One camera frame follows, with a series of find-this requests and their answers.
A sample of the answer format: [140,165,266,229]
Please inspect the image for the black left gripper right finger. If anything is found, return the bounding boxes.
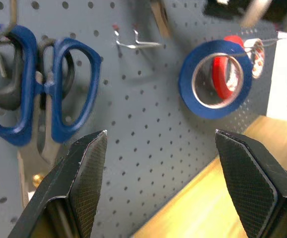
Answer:
[215,128,287,238]

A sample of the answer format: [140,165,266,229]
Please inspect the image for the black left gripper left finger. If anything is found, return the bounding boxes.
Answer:
[8,129,108,238]

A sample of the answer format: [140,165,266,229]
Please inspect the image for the red tape roll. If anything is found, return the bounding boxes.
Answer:
[212,35,245,100]

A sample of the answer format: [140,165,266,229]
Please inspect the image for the grey metal pegboard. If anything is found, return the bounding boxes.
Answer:
[0,0,281,238]

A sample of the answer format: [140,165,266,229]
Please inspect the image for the blue tape roll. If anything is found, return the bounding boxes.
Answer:
[178,39,254,120]

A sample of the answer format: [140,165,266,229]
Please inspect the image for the metal scissors pegboard hook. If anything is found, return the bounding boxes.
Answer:
[0,0,19,38]

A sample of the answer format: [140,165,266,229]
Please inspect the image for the empty double-prong metal hook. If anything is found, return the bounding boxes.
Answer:
[112,23,163,59]

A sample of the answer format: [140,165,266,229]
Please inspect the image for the brown and silver hanging tool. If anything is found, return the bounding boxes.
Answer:
[149,0,172,38]

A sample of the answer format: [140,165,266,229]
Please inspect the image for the blue-handled scissors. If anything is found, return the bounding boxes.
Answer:
[0,23,102,209]

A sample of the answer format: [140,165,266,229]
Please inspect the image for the long wire tape hook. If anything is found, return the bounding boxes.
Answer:
[242,36,287,57]

